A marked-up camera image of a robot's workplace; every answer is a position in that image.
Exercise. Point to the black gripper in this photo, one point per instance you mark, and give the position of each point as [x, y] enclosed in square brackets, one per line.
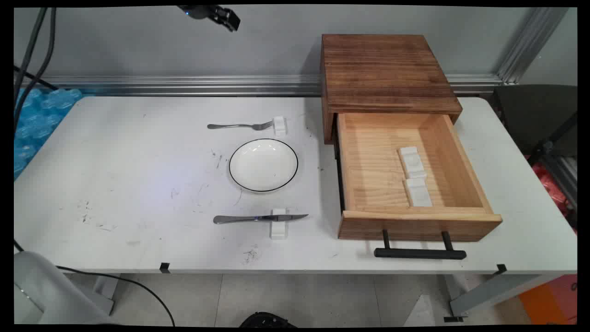
[199, 11]

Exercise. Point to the silver metal table knife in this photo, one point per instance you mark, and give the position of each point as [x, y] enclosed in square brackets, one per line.
[239, 219]

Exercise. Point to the silver metal fork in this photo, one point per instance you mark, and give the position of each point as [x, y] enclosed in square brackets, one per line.
[230, 126]

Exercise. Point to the white fork rest block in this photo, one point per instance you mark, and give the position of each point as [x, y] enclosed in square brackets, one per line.
[280, 125]

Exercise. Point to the white plate with black rim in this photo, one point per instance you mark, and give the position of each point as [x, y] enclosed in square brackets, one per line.
[263, 165]

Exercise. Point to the dark wooden cabinet box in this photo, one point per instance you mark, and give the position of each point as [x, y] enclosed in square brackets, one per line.
[382, 69]

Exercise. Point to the light wooden drawer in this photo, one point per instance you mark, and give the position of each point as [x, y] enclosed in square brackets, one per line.
[373, 170]

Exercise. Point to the blue bubble wrap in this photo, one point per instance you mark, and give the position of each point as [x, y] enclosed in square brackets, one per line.
[39, 115]

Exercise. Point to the white knife rest block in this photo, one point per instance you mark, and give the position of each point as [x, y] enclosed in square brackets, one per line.
[279, 229]

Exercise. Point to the white cutlery rest block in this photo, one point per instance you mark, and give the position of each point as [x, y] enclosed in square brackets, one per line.
[418, 192]
[411, 161]

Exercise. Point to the black tape strip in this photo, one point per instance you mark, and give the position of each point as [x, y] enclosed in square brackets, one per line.
[164, 267]
[501, 269]

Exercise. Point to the grey table leg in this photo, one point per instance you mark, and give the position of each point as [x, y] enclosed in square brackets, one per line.
[107, 293]
[498, 290]

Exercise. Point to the black round floor object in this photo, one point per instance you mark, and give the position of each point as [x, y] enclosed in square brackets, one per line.
[267, 320]

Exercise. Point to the dark grey chair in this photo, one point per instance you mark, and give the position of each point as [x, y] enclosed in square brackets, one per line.
[530, 115]

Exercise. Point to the red plastic bag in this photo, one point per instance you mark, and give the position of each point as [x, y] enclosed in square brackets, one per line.
[551, 186]

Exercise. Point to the orange box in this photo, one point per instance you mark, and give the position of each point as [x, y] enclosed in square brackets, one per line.
[551, 299]

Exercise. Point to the aluminium profile rail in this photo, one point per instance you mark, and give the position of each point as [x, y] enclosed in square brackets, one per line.
[184, 85]

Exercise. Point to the aluminium profile post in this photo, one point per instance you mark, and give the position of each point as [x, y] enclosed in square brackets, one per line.
[530, 44]

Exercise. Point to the aluminium frame bar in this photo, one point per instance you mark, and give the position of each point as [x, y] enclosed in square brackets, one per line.
[562, 177]

